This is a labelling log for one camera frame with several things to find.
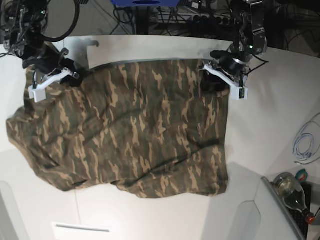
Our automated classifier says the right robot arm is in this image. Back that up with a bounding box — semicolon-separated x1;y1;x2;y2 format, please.
0;0;88;103

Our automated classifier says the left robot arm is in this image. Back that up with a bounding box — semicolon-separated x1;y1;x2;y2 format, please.
199;0;268;100

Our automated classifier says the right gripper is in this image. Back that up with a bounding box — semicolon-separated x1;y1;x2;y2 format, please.
27;47;83;103

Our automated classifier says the clear plastic bottle red cap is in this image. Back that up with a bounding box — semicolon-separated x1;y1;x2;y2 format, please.
273;172;316;225

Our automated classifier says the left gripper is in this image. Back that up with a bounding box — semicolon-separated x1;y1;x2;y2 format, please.
199;49;248;100

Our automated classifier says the camouflage t-shirt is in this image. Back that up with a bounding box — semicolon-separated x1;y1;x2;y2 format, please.
6;59;229;199

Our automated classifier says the white label plate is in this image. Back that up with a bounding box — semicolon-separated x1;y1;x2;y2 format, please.
51;222;116;240

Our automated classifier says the green tape roll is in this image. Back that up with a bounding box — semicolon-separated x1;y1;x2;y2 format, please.
295;168;309;183

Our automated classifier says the blue box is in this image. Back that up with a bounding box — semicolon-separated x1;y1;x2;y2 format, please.
111;0;180;8

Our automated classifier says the white coiled cable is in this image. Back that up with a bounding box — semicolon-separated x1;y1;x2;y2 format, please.
292;115;320;165

